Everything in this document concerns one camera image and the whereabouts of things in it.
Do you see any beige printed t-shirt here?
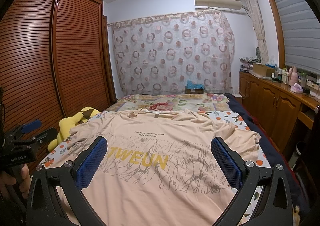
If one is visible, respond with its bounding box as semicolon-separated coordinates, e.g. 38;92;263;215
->
53;110;260;225

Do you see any yellow plush toy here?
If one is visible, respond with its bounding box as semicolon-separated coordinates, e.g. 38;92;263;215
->
47;107;100;152

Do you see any beige window curtain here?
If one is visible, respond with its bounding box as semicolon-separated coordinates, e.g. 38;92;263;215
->
245;0;269;64

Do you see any cardboard box on sideboard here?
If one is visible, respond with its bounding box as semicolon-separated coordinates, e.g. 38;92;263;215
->
252;63;276;78

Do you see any floral bed quilt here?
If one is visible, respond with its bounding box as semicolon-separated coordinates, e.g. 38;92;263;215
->
107;93;230;112

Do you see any circle pattern lace curtain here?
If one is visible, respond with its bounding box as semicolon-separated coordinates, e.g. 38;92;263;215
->
111;10;235;95

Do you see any folded clothes stack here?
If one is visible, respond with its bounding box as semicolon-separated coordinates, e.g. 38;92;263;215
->
239;57;261;72

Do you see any grey window blind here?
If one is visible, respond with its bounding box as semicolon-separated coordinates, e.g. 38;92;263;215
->
275;0;320;75

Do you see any pink bottle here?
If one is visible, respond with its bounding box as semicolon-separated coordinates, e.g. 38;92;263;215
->
288;66;298;86

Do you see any dark blue blanket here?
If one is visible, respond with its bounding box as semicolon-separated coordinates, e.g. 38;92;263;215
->
225;93;310;218

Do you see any brown louvered wardrobe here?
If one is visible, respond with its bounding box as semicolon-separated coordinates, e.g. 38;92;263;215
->
1;0;116;132

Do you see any blue item on box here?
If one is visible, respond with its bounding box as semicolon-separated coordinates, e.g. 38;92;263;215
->
185;80;204;94

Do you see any person's left hand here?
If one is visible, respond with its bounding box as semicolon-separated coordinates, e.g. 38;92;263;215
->
0;164;31;199

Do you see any wooden sideboard cabinet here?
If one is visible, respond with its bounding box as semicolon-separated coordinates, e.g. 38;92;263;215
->
239;72;319;156

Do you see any pink tissue pack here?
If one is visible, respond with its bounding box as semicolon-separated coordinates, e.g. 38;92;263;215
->
290;83;303;93

